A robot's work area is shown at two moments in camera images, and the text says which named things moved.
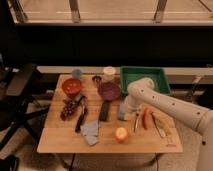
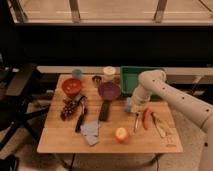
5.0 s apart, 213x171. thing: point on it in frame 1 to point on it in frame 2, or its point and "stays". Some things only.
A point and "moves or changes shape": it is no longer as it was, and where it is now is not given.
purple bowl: x=109 y=91 stays
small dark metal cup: x=96 y=79 stays
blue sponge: x=121 y=111 moves or changes shape
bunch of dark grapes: x=68 y=109 stays
